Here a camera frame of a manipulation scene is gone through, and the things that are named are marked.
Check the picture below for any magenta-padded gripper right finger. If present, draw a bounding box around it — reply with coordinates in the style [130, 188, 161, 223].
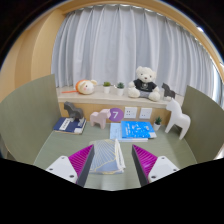
[131, 144, 180, 187]

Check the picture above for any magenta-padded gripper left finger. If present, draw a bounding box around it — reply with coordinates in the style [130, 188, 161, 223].
[45, 144, 96, 188]

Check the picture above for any blue towel with yellow print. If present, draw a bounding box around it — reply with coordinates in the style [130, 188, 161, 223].
[89, 138, 127, 175]

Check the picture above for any bright blue book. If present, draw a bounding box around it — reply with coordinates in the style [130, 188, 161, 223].
[120, 120, 158, 140]

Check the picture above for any small potted plant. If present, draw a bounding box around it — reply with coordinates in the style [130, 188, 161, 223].
[116, 82, 125, 97]
[152, 116, 163, 132]
[102, 81, 112, 94]

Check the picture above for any dark blue book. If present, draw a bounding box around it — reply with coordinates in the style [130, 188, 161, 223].
[53, 116, 87, 135]

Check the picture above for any light blue book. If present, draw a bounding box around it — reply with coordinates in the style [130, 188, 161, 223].
[109, 122, 149, 143]

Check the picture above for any pink horse figure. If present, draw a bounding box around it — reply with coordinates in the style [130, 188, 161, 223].
[89, 108, 112, 130]

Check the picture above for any dark grey horse figure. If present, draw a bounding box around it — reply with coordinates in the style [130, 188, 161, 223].
[63, 101, 86, 122]

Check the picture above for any large white horse figure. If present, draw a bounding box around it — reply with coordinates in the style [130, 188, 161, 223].
[164, 97, 192, 140]

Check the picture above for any round purple number sign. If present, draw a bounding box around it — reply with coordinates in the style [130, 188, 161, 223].
[108, 107, 125, 123]

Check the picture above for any wooden desk shelf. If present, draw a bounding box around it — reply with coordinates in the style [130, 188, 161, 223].
[56, 85, 184, 126]

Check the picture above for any green desk divider panel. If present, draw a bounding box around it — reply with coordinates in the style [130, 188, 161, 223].
[0, 73, 61, 165]
[181, 85, 224, 164]

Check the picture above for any small dark horse figure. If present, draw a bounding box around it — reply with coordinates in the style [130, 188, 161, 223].
[161, 82, 177, 100]

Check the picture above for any cream and orange plush toy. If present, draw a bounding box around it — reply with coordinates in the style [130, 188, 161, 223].
[60, 78, 99, 96]

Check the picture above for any white teddy bear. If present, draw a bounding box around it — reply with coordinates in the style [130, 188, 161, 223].
[127, 65, 162, 102]

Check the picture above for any white curtain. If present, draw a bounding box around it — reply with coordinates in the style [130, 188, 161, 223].
[50, 3, 223, 101]

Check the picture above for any white wall socket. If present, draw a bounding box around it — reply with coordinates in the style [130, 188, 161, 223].
[123, 106, 138, 120]
[138, 107, 153, 120]

